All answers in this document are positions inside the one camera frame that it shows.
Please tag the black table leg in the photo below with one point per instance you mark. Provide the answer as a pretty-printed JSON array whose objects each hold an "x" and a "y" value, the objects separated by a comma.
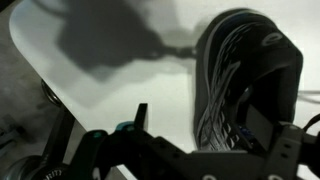
[{"x": 61, "y": 133}]

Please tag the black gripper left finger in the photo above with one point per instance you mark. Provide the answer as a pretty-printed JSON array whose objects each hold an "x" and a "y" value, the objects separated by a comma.
[{"x": 141, "y": 116}]

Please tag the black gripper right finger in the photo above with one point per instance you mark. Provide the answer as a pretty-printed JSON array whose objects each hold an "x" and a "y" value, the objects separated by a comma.
[{"x": 263, "y": 125}]

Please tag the round weight with lettering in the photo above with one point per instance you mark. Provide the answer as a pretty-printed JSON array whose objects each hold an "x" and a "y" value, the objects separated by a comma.
[{"x": 33, "y": 170}]

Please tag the grey black running shoe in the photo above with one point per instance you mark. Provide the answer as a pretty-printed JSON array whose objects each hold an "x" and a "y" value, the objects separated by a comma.
[{"x": 233, "y": 50}]

